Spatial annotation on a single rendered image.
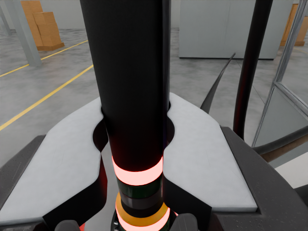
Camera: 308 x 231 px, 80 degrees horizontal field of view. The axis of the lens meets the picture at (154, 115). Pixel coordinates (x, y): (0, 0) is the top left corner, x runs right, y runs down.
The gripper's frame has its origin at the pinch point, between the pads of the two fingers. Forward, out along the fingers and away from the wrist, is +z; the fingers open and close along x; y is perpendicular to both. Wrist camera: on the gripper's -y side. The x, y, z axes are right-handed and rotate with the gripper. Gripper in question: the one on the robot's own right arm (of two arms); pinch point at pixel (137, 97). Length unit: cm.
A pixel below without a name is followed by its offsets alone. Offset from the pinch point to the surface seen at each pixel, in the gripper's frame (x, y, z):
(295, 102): 86, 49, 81
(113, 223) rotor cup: -6.6, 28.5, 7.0
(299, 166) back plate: 33.6, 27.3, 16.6
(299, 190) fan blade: 17.3, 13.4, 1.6
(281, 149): 16.9, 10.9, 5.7
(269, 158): 14.8, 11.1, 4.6
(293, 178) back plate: 31.7, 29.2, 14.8
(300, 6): 91, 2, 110
